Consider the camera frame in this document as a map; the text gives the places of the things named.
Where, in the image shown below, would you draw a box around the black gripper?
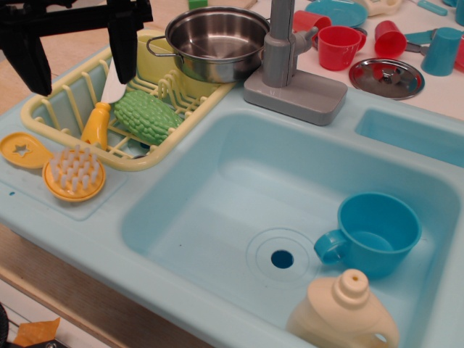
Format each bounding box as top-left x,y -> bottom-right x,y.
1,1 -> 153,96

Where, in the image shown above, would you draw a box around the yellow dish brush white bristles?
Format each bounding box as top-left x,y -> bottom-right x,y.
1,132 -> 106,202

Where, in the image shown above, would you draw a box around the stainless steel pot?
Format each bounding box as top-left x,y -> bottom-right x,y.
146,6 -> 270,83

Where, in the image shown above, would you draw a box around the steel pot lid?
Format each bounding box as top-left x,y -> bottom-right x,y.
349,58 -> 425,100

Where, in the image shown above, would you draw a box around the pale yellow cup in rack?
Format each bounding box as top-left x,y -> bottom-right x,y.
137,29 -> 220,98

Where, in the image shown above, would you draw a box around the yellow dish drying rack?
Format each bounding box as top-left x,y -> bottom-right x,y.
20,46 -> 236,173

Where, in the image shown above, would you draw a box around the green toy corn cob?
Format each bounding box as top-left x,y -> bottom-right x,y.
113,90 -> 183,146

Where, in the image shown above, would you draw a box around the green toy block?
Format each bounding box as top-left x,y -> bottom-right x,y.
188,0 -> 208,10

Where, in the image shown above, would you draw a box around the red toy cup behind faucet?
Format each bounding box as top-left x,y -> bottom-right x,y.
292,10 -> 332,33

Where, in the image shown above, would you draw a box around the grey toy faucet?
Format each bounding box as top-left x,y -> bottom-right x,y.
244,1 -> 347,126

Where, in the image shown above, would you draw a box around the light blue toy sink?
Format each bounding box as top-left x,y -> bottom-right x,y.
1,86 -> 463,347

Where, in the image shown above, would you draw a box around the red toy cup front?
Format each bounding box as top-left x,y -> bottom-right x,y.
318,25 -> 367,71

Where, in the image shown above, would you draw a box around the blue toy plate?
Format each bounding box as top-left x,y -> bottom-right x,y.
304,0 -> 368,28

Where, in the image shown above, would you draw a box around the orange tape piece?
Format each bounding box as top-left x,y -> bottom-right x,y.
13,318 -> 60,347

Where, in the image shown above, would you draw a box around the cream toy item top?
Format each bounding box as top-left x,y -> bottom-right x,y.
355,0 -> 402,17

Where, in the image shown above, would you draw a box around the blue toy utensil top right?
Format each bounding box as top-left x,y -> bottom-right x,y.
415,0 -> 448,17

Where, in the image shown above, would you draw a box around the blue toy cup in sink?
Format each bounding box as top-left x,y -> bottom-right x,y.
314,192 -> 422,278

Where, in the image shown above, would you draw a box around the blue toy cup right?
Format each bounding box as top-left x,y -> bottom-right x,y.
420,27 -> 463,77

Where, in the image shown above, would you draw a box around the cream toy detergent bottle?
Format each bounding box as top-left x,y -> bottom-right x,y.
286,269 -> 399,347

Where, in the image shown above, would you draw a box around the red toy cup far right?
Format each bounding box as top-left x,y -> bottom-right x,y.
454,36 -> 464,72

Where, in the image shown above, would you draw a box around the toy knife yellow handle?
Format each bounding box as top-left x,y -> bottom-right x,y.
80,62 -> 126,151

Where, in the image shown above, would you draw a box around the blue toy utensil handle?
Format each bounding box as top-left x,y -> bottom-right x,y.
405,29 -> 436,45

